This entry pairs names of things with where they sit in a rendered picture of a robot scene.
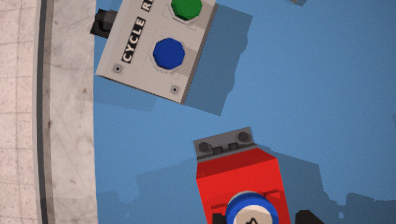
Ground grey control panel with two buttons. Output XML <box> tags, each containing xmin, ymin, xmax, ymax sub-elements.
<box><xmin>90</xmin><ymin>0</ymin><xmax>218</xmax><ymax>105</ymax></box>

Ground red rectangular block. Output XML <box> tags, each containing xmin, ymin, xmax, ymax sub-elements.
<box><xmin>196</xmin><ymin>148</ymin><xmax>291</xmax><ymax>224</ymax></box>

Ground grey metal bracket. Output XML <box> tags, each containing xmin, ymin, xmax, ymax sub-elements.
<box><xmin>193</xmin><ymin>127</ymin><xmax>258</xmax><ymax>163</ymax></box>

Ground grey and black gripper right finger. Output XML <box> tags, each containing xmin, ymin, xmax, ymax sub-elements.
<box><xmin>295</xmin><ymin>210</ymin><xmax>325</xmax><ymax>224</ymax></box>

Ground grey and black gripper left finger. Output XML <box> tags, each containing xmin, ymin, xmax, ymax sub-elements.
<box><xmin>212</xmin><ymin>213</ymin><xmax>227</xmax><ymax>224</ymax></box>

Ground blue flat mat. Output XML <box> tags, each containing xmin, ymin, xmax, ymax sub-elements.
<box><xmin>93</xmin><ymin>0</ymin><xmax>396</xmax><ymax>224</ymax></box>

